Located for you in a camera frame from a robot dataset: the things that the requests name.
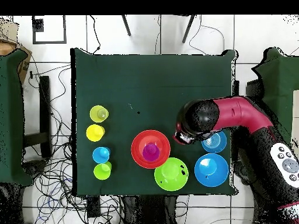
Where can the blue cup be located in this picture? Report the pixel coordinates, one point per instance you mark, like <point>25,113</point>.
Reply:
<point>100,155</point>

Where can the green cup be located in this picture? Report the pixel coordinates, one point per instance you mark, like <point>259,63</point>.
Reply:
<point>102,172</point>

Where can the green bowl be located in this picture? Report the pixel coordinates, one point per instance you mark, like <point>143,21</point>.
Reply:
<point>171,175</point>

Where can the orange bowl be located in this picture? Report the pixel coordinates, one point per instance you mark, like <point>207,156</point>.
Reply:
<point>140,144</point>

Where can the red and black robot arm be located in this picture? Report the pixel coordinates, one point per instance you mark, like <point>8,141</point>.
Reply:
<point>233,114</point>

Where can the black box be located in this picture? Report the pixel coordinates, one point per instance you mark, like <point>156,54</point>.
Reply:
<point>253,88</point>

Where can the black square floor frame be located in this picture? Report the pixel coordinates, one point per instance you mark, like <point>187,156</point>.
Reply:
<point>37,25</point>

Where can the cardboard box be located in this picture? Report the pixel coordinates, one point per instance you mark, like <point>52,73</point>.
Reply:
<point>24,66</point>

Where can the large blue bowl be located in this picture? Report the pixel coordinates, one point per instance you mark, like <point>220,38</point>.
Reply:
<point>211,170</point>

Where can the purple cup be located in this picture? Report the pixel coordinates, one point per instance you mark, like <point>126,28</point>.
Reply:
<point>151,152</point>

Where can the black floor stand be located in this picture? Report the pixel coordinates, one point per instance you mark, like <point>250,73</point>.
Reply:
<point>45,116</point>

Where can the black power strip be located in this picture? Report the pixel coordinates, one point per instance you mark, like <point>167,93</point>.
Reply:
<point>93,207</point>

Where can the green cloth covered table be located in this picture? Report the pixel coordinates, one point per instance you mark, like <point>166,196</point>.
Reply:
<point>11,116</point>
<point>280,81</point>

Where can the dark green tablecloth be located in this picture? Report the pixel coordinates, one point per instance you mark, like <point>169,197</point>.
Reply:
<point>151,81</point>

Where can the yellow cup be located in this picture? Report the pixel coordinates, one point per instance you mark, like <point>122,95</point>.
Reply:
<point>99,113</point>
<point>94,133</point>

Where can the small blue bowl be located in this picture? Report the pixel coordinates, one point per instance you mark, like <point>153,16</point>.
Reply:
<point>216,144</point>

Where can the black tripod leg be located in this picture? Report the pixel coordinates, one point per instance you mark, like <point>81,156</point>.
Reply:
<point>188,29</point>
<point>126,25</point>

